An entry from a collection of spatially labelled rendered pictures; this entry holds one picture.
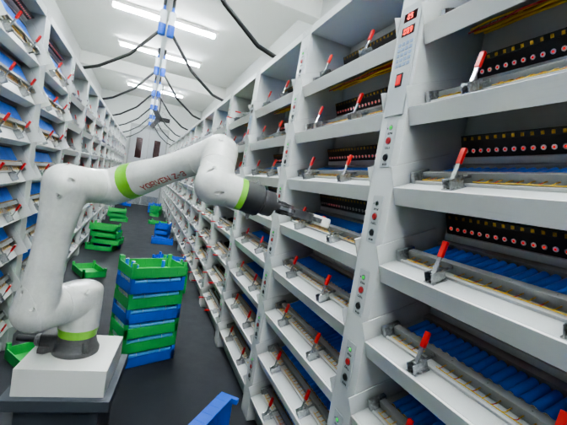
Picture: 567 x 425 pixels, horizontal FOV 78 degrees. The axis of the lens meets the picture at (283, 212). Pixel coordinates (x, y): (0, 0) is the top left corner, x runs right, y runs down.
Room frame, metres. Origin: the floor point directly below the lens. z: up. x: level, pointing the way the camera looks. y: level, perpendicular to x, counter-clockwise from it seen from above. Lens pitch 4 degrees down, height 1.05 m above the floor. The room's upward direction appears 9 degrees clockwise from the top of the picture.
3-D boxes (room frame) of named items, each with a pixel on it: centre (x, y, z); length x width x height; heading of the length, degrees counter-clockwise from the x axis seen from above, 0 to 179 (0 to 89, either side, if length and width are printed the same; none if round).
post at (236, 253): (2.25, 0.20, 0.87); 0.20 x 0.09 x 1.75; 112
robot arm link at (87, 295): (1.20, 0.65, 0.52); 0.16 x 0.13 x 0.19; 161
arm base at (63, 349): (1.20, 0.70, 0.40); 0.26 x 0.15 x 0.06; 97
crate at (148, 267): (1.92, 0.66, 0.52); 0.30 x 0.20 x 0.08; 135
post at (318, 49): (1.60, -0.06, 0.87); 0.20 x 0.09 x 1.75; 112
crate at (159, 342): (1.92, 0.66, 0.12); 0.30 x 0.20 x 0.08; 135
